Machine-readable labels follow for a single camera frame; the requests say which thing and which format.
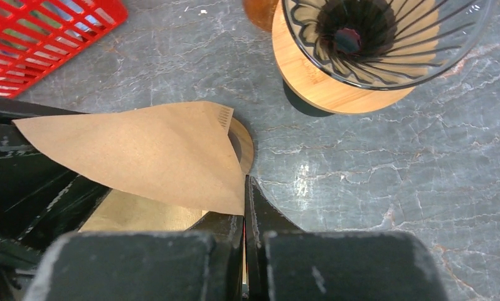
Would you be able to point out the dark wooden ring holder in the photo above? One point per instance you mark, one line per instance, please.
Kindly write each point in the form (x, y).
(242, 144)

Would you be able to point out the red plastic basket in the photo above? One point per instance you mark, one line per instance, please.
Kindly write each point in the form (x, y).
(37, 37)

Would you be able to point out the amber glass carafe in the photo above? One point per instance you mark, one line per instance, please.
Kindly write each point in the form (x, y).
(260, 12)

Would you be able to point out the light wooden ring holder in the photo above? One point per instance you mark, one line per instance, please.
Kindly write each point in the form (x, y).
(317, 88)

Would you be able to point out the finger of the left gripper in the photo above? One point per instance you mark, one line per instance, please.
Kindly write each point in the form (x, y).
(39, 198)

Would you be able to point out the dark glass fluted dripper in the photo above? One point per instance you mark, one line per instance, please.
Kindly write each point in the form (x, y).
(385, 45)

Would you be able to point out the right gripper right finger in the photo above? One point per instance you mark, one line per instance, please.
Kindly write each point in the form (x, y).
(285, 262)

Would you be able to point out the brown paper coffee filter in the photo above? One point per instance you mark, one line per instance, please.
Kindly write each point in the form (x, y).
(176, 153)

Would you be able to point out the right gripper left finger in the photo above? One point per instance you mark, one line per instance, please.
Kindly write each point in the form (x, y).
(201, 263)

